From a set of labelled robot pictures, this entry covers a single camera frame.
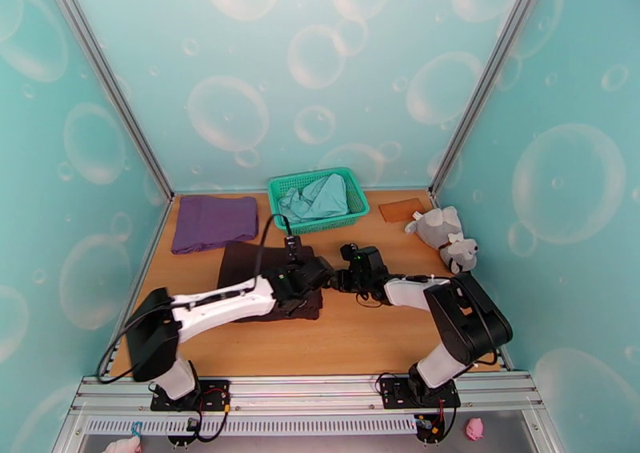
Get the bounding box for dark maroon trousers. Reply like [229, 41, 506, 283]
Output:
[216, 242, 324, 324]

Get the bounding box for light blue trousers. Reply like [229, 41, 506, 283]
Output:
[278, 174, 350, 226]

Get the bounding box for purple folded trousers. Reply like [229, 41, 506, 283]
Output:
[170, 195, 260, 255]

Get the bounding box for green plastic basket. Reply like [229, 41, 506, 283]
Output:
[267, 167, 371, 238]

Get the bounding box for brown leather mat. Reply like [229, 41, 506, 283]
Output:
[378, 198, 426, 223]

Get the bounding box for grey plush toy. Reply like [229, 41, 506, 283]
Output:
[403, 206, 479, 275]

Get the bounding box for person's hand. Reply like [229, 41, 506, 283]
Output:
[102, 436, 144, 453]

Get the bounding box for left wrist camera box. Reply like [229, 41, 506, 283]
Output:
[283, 235, 305, 264]

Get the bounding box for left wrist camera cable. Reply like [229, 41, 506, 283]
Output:
[96, 213, 294, 386]

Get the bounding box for aluminium front rail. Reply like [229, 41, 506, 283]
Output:
[70, 371, 544, 421]

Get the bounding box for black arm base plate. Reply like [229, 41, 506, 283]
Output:
[150, 378, 233, 413]
[378, 375, 462, 411]

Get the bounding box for white slotted cable duct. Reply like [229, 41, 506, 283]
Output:
[82, 414, 419, 437]

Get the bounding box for aluminium table side rail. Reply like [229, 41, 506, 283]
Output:
[429, 192, 514, 371]
[106, 199, 174, 370]

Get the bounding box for red black power wires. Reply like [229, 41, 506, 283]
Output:
[414, 398, 458, 443]
[167, 388, 233, 446]

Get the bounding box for aluminium corner post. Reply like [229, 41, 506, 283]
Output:
[38, 0, 174, 203]
[429, 0, 557, 198]

